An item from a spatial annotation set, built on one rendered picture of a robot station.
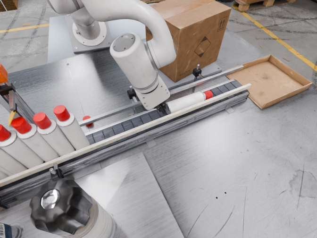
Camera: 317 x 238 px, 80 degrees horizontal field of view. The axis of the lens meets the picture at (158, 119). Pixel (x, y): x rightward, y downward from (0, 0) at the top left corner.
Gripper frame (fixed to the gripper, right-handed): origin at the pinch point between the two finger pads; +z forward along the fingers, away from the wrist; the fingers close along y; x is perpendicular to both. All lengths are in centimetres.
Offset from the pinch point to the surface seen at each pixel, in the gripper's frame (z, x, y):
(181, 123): 8.9, 5.4, -3.8
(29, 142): -22.9, 2.0, 37.0
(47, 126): -24.2, 1.9, 29.6
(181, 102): 2.8, 0.8, -7.8
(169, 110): 4.1, 0.1, -2.1
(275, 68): 34, -6, -64
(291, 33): 183, -118, -231
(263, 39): 166, -123, -184
